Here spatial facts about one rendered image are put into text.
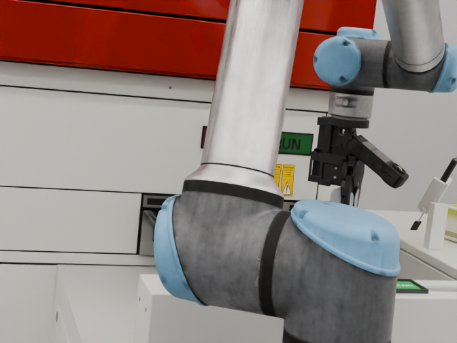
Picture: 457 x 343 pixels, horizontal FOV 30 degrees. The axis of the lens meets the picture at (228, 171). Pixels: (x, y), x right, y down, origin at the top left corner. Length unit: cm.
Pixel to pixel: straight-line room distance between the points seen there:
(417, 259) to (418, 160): 210
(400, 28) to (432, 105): 250
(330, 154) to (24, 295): 70
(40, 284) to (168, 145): 38
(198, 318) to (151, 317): 7
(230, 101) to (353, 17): 89
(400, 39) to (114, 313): 67
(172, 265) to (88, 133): 83
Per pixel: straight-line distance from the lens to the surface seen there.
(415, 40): 122
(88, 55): 166
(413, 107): 364
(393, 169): 145
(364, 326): 89
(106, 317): 148
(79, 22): 166
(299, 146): 184
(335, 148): 148
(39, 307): 180
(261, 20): 97
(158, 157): 176
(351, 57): 133
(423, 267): 159
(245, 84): 95
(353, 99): 145
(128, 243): 179
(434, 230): 161
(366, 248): 87
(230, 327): 120
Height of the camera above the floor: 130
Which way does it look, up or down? 9 degrees down
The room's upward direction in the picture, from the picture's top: 6 degrees clockwise
